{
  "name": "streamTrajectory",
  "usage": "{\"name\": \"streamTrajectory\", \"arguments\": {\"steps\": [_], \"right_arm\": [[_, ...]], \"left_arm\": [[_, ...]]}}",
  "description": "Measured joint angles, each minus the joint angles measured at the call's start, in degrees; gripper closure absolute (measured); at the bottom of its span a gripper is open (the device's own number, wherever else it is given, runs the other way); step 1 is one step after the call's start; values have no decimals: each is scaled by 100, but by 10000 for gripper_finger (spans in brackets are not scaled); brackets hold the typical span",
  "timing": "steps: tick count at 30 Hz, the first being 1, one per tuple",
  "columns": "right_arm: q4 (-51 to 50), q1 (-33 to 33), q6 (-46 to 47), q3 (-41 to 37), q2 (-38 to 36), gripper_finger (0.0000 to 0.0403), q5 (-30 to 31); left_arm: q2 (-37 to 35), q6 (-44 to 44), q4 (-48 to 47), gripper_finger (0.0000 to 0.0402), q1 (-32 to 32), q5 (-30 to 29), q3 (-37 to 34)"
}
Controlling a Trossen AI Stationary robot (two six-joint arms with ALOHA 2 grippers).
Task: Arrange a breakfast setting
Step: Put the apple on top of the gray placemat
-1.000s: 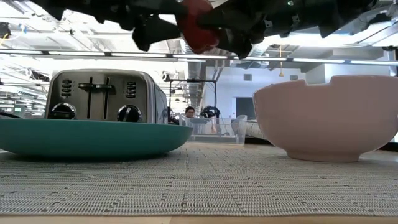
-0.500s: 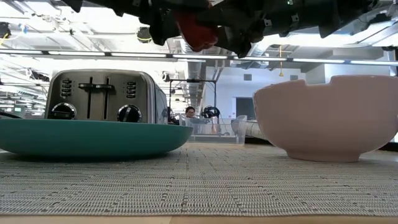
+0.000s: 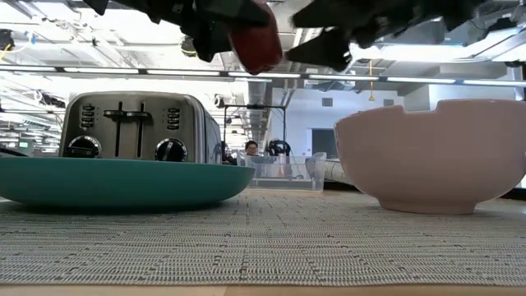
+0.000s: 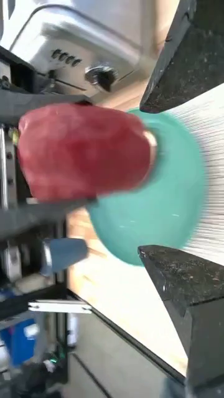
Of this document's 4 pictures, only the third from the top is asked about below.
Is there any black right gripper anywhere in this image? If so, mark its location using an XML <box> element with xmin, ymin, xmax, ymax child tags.
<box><xmin>285</xmin><ymin>0</ymin><xmax>417</xmax><ymax>73</ymax></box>

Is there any silver four-slot toaster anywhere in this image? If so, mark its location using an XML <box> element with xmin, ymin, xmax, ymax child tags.
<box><xmin>58</xmin><ymin>90</ymin><xmax>223</xmax><ymax>165</ymax></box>

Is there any pink bowl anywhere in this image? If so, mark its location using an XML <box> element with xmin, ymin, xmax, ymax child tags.
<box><xmin>334</xmin><ymin>98</ymin><xmax>526</xmax><ymax>216</ymax></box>

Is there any green plate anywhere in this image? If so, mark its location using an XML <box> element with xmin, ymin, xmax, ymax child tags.
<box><xmin>0</xmin><ymin>156</ymin><xmax>256</xmax><ymax>208</ymax></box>

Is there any yellow hanging cord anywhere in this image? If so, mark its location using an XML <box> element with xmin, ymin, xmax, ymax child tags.
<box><xmin>367</xmin><ymin>59</ymin><xmax>376</xmax><ymax>102</ymax></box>

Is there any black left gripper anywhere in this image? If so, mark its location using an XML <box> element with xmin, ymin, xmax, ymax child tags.
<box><xmin>147</xmin><ymin>0</ymin><xmax>273</xmax><ymax>63</ymax></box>

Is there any person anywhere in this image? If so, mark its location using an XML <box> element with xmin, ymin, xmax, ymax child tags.
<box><xmin>244</xmin><ymin>139</ymin><xmax>261</xmax><ymax>158</ymax></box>

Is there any silver ventilation duct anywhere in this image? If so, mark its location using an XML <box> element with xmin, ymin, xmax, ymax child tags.
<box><xmin>246</xmin><ymin>80</ymin><xmax>275</xmax><ymax>153</ymax></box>

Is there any red apple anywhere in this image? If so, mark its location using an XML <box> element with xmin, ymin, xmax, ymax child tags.
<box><xmin>228</xmin><ymin>0</ymin><xmax>284</xmax><ymax>76</ymax></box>

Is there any black overhead crossbar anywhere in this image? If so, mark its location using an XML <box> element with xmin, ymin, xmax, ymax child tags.
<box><xmin>0</xmin><ymin>65</ymin><xmax>526</xmax><ymax>88</ymax></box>

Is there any black rectangular stand frame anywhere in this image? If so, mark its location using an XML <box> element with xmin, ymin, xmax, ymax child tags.
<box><xmin>223</xmin><ymin>104</ymin><xmax>288</xmax><ymax>156</ymax></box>

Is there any black background equipment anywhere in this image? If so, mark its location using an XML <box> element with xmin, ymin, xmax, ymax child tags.
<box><xmin>265</xmin><ymin>138</ymin><xmax>293</xmax><ymax>158</ymax></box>

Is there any grey woven placemat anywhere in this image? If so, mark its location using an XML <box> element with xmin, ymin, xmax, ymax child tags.
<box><xmin>0</xmin><ymin>192</ymin><xmax>526</xmax><ymax>288</ymax></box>

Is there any clear plastic container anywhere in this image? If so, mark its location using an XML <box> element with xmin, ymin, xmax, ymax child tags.
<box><xmin>236</xmin><ymin>150</ymin><xmax>334</xmax><ymax>192</ymax></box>

